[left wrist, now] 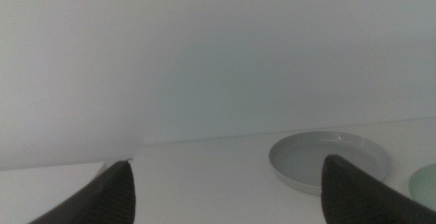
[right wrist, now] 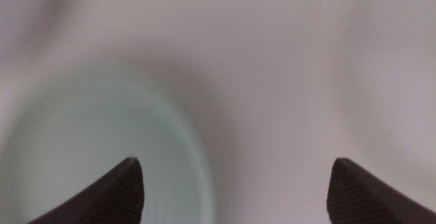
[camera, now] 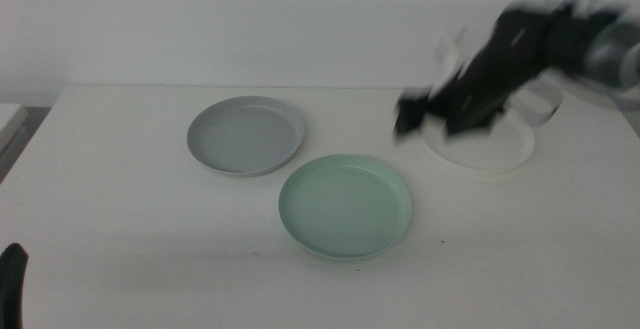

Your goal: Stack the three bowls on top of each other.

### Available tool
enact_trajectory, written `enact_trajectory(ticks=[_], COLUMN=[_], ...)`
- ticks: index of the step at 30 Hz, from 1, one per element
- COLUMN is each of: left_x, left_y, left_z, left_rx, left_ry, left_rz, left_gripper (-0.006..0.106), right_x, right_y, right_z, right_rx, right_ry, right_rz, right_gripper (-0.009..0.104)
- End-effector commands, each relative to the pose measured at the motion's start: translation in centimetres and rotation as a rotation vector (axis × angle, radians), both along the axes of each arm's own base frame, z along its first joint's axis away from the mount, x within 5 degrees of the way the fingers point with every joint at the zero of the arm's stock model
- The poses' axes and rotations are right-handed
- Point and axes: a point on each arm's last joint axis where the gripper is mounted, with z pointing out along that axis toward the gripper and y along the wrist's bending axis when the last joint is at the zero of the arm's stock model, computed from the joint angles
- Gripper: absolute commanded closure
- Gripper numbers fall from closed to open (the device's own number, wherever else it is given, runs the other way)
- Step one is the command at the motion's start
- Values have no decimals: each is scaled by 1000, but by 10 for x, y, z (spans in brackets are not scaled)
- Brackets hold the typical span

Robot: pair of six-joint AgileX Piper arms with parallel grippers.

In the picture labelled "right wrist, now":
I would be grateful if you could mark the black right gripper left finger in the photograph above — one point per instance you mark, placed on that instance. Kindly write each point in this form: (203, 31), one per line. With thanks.
(116, 196)

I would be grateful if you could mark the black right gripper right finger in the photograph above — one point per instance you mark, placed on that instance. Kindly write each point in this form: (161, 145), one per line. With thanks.
(354, 196)

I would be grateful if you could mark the white shallow bowl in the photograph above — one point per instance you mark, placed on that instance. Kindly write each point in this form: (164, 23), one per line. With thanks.
(85, 132)

